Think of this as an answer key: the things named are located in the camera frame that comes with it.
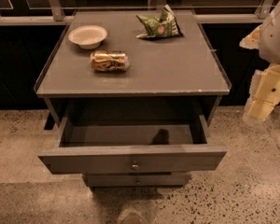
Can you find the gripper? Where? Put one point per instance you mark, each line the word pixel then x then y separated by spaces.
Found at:
pixel 275 36

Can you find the grey top drawer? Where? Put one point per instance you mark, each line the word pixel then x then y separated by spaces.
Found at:
pixel 104 139

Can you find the grey drawer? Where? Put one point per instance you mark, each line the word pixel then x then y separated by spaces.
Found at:
pixel 104 139
pixel 137 180

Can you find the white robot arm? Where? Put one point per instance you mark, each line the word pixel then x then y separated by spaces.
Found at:
pixel 269 47

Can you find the grey drawer cabinet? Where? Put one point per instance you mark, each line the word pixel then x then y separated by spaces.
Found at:
pixel 177 69

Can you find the grey bottom drawer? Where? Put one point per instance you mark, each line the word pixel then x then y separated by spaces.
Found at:
pixel 137 180

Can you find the green chip bag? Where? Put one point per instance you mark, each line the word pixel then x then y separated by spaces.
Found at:
pixel 160 27

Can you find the gold crushed can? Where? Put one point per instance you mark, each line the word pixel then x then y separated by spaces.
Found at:
pixel 109 61

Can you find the white paper bowl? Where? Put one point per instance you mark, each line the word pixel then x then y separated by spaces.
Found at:
pixel 88 37

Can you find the metal railing frame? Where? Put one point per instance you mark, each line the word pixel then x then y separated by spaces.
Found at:
pixel 26 12

